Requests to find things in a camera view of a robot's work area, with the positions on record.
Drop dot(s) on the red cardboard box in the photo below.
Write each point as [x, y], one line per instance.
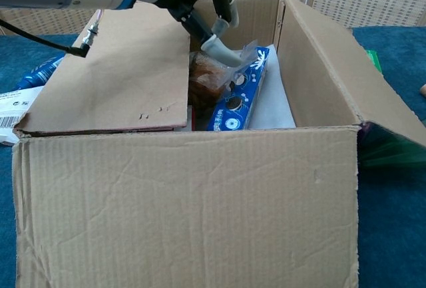
[186, 208]

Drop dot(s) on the blue cookie package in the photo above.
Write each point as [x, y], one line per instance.
[239, 101]

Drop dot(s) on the green carton box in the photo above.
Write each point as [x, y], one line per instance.
[374, 60]

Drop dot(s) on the brown bread in clear bag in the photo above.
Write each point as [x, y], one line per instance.
[204, 82]

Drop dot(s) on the blue squeeze tube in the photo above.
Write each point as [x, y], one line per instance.
[38, 73]

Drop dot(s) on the white plastic bag package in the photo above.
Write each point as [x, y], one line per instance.
[13, 101]

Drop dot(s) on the pink paper roll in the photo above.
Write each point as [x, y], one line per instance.
[423, 90]

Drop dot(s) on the green plastic bottle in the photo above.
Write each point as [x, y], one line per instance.
[392, 151]

